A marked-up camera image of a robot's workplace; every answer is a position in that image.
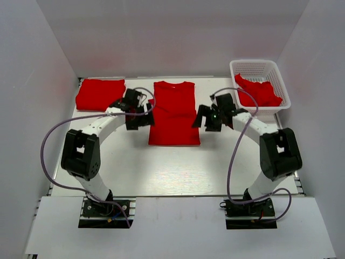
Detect white plastic basket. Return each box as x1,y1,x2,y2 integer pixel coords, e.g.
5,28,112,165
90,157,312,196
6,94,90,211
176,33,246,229
229,59,291,116

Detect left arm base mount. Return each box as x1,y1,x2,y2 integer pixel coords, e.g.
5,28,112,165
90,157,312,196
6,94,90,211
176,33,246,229
78,197,136,229

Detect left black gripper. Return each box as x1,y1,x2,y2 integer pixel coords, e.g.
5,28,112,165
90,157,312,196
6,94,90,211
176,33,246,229
127,103,155,131

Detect red t shirts in basket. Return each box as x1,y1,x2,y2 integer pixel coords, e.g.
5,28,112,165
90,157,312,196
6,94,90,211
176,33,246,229
234,74,283,107

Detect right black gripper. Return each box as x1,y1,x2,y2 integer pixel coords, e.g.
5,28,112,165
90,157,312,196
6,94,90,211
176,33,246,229
192,105,225,132

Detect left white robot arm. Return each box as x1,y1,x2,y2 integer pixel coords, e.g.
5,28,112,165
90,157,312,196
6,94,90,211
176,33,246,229
61,87,154,215

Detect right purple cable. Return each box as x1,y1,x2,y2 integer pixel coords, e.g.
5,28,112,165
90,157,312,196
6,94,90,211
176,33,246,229
210,87,292,223

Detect purple cable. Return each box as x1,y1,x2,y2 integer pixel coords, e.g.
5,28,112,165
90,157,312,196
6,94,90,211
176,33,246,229
40,87,157,227
210,87,292,223

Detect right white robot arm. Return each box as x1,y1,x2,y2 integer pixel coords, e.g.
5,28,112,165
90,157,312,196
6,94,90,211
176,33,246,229
192,93,302,215

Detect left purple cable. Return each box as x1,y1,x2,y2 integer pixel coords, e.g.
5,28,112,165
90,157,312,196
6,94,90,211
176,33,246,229
40,87,157,227

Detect folded red t shirt stack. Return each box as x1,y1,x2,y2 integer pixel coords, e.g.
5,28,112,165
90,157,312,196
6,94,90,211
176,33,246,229
75,79,126,112

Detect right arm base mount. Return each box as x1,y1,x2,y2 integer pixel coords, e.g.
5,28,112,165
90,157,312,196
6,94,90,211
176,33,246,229
219,198,277,230

